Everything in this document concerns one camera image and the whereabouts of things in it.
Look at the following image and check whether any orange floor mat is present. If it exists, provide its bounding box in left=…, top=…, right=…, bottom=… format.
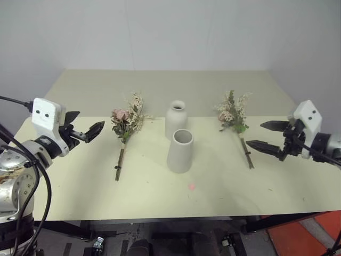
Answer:
left=267, top=212, right=341, bottom=256

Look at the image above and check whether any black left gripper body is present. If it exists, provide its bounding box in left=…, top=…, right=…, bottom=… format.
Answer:
left=58, top=121, right=89, bottom=154

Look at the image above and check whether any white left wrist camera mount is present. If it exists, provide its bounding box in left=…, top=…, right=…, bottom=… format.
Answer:
left=31, top=98, right=70, bottom=157

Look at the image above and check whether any black table frame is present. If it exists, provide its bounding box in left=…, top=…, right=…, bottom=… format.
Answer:
left=33, top=210, right=341, bottom=256

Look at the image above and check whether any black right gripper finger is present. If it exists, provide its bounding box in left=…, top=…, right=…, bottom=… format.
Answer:
left=260, top=120, right=290, bottom=132
left=245, top=140, right=283, bottom=158

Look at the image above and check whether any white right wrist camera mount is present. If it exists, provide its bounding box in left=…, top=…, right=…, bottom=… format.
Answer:
left=287, top=100, right=322, bottom=160

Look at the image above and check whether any dried bouquet with white blossoms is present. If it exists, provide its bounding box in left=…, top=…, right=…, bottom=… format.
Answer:
left=214, top=90, right=255, bottom=170

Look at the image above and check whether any white bottle-shaped ceramic vase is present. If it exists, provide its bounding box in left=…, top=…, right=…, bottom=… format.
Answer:
left=165, top=100, right=188, bottom=140

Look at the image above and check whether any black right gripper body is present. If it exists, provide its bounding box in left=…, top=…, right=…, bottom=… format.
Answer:
left=277, top=119, right=307, bottom=162

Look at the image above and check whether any white tapered ceramic vase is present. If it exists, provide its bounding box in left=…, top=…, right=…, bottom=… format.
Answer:
left=167, top=129, right=193, bottom=174

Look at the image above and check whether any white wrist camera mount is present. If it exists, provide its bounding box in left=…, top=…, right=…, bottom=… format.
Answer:
left=31, top=98, right=70, bottom=157
left=287, top=100, right=322, bottom=160

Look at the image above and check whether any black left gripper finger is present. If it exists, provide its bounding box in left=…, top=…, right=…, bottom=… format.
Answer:
left=84, top=121, right=105, bottom=143
left=64, top=111, right=80, bottom=126

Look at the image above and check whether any dried bouquet with pink rose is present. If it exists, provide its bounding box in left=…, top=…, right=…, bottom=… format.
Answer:
left=110, top=92, right=154, bottom=182

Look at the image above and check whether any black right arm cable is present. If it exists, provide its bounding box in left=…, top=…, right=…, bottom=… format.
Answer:
left=287, top=114, right=341, bottom=168

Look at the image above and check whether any dark rounded shape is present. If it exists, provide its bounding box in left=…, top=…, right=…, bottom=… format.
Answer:
left=127, top=239, right=154, bottom=256

